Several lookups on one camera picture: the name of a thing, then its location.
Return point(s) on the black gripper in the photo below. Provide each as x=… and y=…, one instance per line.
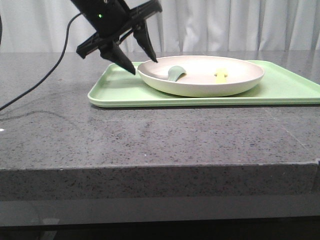
x=114, y=21

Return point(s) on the white round plate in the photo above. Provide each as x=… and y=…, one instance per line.
x=199, y=80

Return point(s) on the yellow plastic fork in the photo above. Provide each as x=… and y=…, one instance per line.
x=221, y=75

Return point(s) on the teal green spoon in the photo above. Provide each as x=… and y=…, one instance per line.
x=176, y=72

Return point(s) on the white pleated curtain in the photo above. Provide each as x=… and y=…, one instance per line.
x=39, y=26

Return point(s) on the light green rectangular tray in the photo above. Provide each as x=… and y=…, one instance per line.
x=117, y=88

